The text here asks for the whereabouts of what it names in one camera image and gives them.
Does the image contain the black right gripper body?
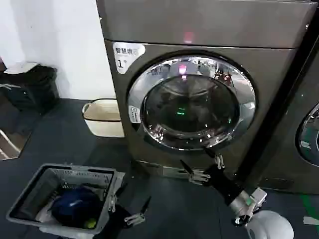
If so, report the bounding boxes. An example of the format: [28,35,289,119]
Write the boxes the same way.
[202,163,246,206]

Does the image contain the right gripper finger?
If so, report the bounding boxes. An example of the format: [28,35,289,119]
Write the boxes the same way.
[202,146,224,171]
[179,159,211,185]

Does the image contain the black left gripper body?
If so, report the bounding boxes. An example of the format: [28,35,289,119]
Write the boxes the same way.
[98,203,136,239]

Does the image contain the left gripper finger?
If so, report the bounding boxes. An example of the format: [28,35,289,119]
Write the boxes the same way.
[124,196,152,224]
[107,183,129,213]

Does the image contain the yellow-green ball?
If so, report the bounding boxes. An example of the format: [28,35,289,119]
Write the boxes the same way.
[83,218,98,230]

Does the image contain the dark blue garment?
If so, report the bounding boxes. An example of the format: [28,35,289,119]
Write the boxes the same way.
[50,186,103,225]

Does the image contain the round glass dryer door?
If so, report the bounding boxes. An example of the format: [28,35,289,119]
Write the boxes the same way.
[295,102,319,168]
[128,55,257,152]

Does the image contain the grey dryer without sticker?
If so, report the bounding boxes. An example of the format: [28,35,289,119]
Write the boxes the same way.
[236,23,319,195]

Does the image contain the white garment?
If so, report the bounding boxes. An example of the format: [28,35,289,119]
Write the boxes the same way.
[34,199,63,223]

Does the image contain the grey plastic laundry basket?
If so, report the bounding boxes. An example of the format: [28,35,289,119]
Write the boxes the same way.
[5,163,126,238]

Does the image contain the white plastic tub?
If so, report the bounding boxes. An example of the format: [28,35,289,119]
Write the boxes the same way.
[82,98,126,138]

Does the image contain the grey dryer with number sticker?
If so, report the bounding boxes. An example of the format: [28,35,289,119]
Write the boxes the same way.
[96,0,319,187]

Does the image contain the black waste bin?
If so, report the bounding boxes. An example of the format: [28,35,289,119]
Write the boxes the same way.
[2,62,61,111]

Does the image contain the white number sticker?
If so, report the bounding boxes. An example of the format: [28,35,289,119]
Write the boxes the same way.
[112,42,147,75]

